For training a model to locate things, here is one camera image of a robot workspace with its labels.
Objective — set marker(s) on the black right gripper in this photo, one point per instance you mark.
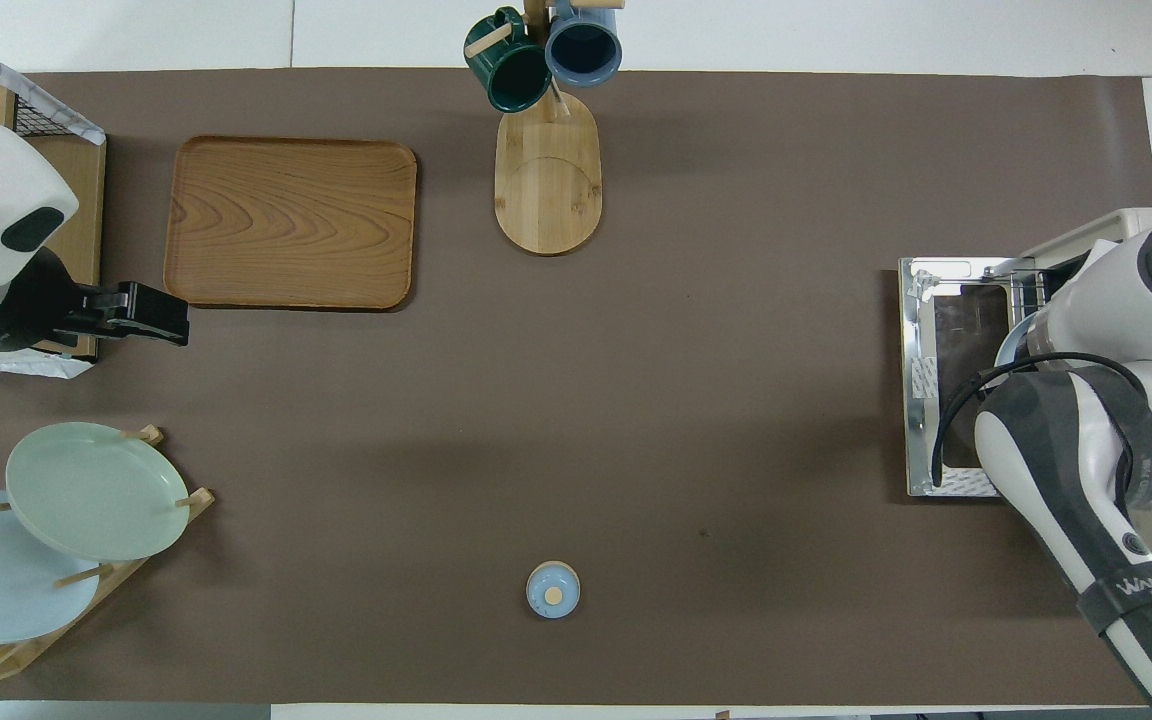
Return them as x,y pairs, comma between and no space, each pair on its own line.
26,310

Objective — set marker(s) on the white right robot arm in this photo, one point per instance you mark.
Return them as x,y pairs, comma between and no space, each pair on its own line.
1066,470

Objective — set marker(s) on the light wooden stepped box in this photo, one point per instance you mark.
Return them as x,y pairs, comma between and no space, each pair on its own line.
86,200

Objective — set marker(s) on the brown wooden tray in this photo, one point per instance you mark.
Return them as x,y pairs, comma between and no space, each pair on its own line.
286,220

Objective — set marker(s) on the mint green plate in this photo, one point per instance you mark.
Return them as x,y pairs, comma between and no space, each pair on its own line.
96,490

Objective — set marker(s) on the white grey patterned cloth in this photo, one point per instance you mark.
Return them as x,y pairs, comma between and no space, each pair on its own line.
86,125

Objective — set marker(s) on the wooden plate rack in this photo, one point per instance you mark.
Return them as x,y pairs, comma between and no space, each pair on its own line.
198,500

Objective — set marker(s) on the wooden mug tree stand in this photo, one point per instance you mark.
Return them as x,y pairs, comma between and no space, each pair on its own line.
548,190

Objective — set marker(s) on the dark green mug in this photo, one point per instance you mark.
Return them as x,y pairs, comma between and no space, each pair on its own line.
511,65

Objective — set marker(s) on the brown table mat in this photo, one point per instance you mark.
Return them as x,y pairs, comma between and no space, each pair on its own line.
636,400

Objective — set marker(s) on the blue mug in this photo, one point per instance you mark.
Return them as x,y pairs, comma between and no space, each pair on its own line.
584,45

